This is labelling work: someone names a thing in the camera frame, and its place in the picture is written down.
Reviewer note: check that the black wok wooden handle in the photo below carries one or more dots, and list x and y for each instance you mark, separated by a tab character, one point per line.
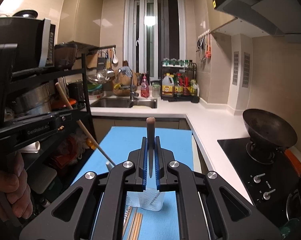
270	134

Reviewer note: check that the microwave oven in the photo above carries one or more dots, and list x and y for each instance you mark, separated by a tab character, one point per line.
34	39

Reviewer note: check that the person left hand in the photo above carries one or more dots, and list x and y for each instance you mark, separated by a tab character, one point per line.
17	191

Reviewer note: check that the wooden chopstick bundle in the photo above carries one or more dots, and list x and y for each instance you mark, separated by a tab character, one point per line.
134	225
138	225
130	235

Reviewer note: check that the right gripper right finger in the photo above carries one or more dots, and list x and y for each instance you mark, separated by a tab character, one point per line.
208	206

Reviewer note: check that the chrome sink faucet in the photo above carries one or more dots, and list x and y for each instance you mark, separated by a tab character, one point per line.
125	82

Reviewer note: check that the range hood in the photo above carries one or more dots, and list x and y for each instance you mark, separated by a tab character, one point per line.
275	17

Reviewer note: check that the striped tip wooden chopstick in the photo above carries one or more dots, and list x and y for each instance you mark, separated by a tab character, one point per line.
127	215

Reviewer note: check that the yellow label oil jug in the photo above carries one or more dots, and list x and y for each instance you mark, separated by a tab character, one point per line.
168	86

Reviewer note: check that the clear plastic utensil holder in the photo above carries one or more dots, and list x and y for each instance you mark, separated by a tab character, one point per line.
150	199

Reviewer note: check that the hanging kitchen tools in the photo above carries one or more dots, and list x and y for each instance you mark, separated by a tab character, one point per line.
204	46

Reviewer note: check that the white paper roll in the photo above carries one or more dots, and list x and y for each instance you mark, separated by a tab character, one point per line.
33	148

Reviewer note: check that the stainless steel stock pot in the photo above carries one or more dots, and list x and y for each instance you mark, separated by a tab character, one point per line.
35	101

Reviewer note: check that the black condiment rack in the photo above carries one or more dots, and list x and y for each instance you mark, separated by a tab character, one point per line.
184	74

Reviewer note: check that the black gas stove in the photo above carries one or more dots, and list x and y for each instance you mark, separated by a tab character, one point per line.
272	187

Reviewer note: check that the pink dish soap bottle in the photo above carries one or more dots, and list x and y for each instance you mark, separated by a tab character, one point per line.
145	92

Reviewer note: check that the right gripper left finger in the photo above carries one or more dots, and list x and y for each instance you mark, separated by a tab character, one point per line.
94	206

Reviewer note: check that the window with white frame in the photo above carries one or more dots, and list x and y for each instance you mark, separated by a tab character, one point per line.
154	30

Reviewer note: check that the stainless steel sink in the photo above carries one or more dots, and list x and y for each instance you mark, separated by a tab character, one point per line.
124	103

